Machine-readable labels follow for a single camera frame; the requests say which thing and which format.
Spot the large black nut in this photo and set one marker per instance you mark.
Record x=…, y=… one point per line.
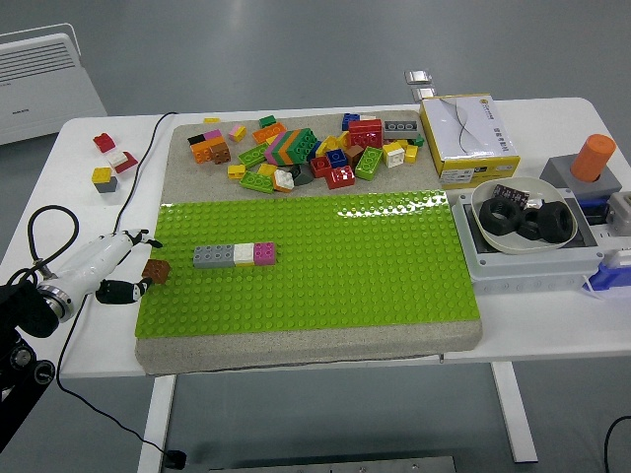
x=554, y=222
x=500, y=219

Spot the small white brick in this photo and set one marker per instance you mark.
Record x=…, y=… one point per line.
x=117, y=157

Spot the blue and white device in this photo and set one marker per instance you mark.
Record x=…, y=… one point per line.
x=611, y=278

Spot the dark blue block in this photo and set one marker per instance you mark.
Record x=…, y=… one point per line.
x=594, y=209

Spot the black square brick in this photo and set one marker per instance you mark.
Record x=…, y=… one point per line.
x=196, y=140

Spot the orange cylinder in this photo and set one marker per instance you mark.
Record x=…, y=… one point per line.
x=593, y=157

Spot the large red brick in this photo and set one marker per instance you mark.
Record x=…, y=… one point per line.
x=366, y=132

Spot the glossy red square brick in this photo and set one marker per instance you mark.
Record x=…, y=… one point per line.
x=340, y=178

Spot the small dark green brick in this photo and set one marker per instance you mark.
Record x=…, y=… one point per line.
x=419, y=140

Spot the striped multicolour brick stack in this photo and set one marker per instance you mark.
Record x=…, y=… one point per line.
x=291, y=145

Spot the small black nut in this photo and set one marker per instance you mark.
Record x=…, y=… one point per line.
x=528, y=226

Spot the grey connector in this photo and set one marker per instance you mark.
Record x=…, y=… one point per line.
x=620, y=209

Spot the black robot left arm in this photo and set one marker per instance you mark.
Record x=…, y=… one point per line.
x=24, y=305

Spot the white and orange brick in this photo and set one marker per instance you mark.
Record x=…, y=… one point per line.
x=283, y=180

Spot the white panel heater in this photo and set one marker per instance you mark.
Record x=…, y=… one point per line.
x=44, y=88

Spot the long orange brick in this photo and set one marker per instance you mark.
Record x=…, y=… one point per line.
x=268, y=133

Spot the blue square brick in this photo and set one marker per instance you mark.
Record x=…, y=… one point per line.
x=336, y=157
x=350, y=120

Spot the lime green long brick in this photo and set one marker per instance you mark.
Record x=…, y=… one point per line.
x=256, y=181
x=254, y=154
x=369, y=162

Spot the red sloped brick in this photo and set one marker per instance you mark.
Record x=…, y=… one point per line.
x=129, y=163

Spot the green studded baseplate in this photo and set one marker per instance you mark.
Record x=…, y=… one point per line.
x=345, y=271

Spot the pink and yellow brick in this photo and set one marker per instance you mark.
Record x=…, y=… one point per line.
x=237, y=132

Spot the grey junction box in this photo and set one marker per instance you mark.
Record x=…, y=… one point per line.
x=517, y=273

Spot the white table leg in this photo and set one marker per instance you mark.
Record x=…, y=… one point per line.
x=158, y=424
x=515, y=414

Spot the long grey brick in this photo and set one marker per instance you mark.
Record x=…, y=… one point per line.
x=213, y=256
x=400, y=129

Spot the white and yellow cardboard box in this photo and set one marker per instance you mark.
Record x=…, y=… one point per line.
x=468, y=133

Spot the flat white brick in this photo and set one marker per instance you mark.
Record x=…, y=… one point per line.
x=367, y=117

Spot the grey-brown foam mat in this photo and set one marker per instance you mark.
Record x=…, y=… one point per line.
x=296, y=350

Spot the dark circuit board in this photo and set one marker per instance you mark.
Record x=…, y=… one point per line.
x=510, y=193

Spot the silver floor socket plate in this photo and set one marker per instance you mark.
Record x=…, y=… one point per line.
x=418, y=77
x=424, y=94

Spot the small blue brick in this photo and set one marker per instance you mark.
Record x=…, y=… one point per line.
x=313, y=150

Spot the brown square brick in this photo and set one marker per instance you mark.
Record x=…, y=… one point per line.
x=354, y=154
x=157, y=271
x=221, y=154

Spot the grey holder block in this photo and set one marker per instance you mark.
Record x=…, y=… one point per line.
x=557, y=170

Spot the yellow square brick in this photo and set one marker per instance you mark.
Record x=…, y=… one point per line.
x=329, y=144
x=236, y=170
x=410, y=153
x=102, y=175
x=266, y=169
x=345, y=139

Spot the white bowl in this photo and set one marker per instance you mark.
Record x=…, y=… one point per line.
x=547, y=188

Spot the dark grey sloped brick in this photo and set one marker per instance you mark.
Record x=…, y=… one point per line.
x=301, y=176

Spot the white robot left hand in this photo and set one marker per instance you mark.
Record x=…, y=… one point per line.
x=93, y=258

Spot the grey square brick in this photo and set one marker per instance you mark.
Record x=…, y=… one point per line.
x=109, y=186

